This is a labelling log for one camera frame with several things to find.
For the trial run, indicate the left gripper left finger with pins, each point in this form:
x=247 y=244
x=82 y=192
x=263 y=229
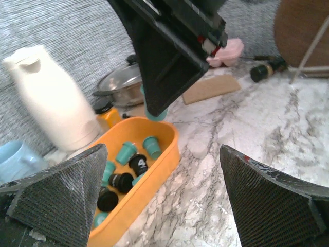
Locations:
x=54 y=207

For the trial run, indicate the light blue mug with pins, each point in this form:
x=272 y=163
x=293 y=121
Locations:
x=19 y=161

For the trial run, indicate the steel pot with glass lid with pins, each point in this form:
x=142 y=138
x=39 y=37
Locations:
x=122 y=85

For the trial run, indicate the white thermos jug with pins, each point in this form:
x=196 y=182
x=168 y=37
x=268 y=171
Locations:
x=53 y=98

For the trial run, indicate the pink egg tray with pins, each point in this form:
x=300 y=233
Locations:
x=229 y=55

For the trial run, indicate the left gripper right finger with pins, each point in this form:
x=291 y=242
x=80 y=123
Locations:
x=272 y=208

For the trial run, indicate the yellow spice bottle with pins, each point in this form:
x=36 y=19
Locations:
x=107 y=114

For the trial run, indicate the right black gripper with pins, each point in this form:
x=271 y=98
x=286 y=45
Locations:
x=167 y=37

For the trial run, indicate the brown cardboard sheet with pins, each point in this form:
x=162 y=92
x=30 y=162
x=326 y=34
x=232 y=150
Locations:
x=209 y=88

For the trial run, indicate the black coffee capsule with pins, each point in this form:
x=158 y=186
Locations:
x=138 y=163
x=107 y=200
x=121 y=182

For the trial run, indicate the round wooden board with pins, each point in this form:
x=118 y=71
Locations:
x=295 y=27

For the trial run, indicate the dark gold banded bottle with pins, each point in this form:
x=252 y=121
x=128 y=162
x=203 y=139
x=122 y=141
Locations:
x=264 y=71

